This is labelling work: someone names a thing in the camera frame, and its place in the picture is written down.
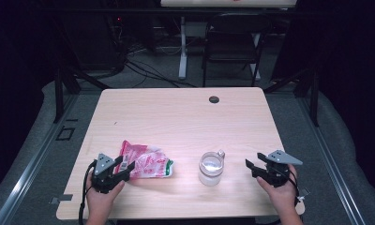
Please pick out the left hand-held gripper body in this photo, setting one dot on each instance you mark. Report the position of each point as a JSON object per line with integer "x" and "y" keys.
{"x": 102, "y": 164}

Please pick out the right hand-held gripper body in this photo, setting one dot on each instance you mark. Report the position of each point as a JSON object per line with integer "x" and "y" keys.
{"x": 282, "y": 157}

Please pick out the red and white plastic bag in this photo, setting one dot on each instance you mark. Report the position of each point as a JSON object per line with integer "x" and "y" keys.
{"x": 148, "y": 162}

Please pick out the glass jar with hinged lid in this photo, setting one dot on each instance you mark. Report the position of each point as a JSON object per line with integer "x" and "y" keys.
{"x": 211, "y": 168}

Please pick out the person's left hand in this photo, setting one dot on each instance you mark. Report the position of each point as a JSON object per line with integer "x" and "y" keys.
{"x": 101, "y": 201}

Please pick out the person's right hand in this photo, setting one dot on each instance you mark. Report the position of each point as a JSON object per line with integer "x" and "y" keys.
{"x": 282, "y": 197}

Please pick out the grey tape strip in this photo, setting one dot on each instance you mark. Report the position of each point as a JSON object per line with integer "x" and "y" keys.
{"x": 304, "y": 192}
{"x": 62, "y": 198}

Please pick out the short black tape strip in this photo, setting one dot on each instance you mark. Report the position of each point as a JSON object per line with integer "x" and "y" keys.
{"x": 72, "y": 120}

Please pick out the black metal stand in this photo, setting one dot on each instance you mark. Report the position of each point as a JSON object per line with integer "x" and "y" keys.
{"x": 58, "y": 93}
{"x": 314, "y": 100}

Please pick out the round table grommet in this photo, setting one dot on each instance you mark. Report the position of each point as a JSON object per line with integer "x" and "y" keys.
{"x": 214, "y": 99}

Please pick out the black folding chair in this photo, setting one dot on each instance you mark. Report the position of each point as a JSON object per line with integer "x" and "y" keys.
{"x": 235, "y": 34}

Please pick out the white desk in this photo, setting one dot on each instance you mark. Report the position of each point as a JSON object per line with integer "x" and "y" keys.
{"x": 183, "y": 47}

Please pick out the aluminium floor rail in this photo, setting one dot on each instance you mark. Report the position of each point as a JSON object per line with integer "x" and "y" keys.
{"x": 29, "y": 175}
{"x": 334, "y": 175}

